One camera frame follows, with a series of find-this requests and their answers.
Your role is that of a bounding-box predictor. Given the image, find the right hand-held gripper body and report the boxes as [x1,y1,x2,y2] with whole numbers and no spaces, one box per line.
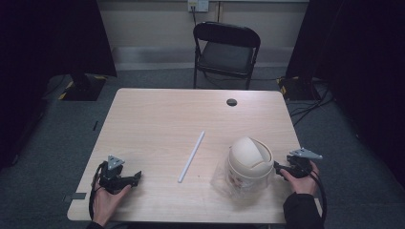
[279,147,324,179]

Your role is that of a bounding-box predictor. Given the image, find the black folding chair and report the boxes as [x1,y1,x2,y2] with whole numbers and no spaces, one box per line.
[192,21,262,91]

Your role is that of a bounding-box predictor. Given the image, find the grey tape strip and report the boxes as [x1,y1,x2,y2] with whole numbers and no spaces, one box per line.
[62,192,88,203]

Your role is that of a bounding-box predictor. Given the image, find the cream swing-lid trash bin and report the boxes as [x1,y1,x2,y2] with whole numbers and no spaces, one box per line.
[225,135,275,195]

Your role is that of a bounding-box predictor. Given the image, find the clear plastic bag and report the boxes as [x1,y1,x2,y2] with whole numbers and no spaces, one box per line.
[210,155,279,204]

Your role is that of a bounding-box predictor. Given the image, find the black floor cables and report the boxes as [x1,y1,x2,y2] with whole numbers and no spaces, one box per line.
[288,80,334,128]

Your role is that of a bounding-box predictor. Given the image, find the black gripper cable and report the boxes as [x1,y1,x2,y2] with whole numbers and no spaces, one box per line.
[306,165,329,223]
[88,160,109,221]

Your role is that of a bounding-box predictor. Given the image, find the person's right hand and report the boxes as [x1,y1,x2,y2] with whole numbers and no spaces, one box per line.
[280,160,320,197]

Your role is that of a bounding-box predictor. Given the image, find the black stand base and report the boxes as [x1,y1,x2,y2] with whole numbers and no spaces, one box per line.
[57,73,107,102]
[276,75,319,102]

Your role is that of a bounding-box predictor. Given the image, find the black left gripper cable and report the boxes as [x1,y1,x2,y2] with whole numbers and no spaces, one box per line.
[88,160,109,221]

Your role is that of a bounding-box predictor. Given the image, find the black cable at outlet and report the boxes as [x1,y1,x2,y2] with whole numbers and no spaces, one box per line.
[190,5,199,28]

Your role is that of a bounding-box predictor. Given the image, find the person's left hand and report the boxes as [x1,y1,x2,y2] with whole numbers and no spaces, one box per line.
[92,180,132,227]

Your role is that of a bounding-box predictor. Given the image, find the white straw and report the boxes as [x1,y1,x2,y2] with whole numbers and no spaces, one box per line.
[177,130,206,184]

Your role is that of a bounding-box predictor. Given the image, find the wall power outlet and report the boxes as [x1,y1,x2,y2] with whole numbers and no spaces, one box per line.
[187,0,210,13]

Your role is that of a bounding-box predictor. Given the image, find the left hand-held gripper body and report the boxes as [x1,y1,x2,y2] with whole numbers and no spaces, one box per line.
[97,155,135,195]

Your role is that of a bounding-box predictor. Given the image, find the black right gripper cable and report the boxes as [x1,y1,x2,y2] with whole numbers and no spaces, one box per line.
[306,165,329,223]

